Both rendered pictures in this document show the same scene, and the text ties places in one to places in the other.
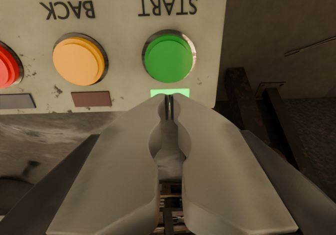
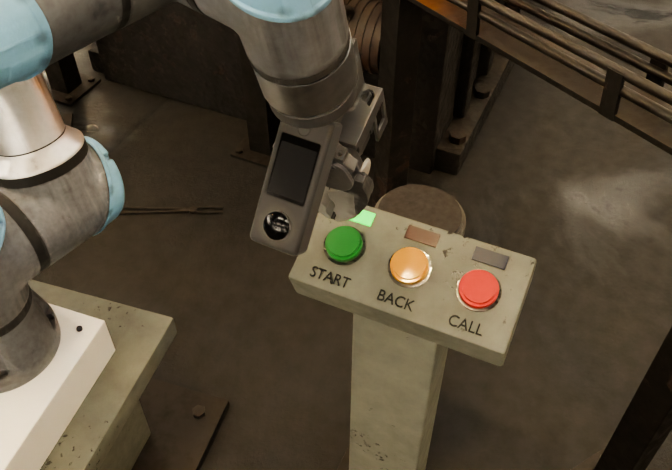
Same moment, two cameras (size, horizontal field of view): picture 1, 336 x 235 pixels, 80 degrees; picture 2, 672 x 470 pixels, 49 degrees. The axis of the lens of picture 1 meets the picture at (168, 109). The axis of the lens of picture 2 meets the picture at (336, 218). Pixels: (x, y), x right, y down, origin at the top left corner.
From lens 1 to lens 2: 0.63 m
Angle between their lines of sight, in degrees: 21
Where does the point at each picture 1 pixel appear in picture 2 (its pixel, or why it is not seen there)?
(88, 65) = (400, 260)
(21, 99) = (481, 257)
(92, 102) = (422, 233)
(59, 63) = (420, 268)
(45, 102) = (464, 247)
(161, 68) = (350, 238)
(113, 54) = (383, 262)
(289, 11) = (200, 281)
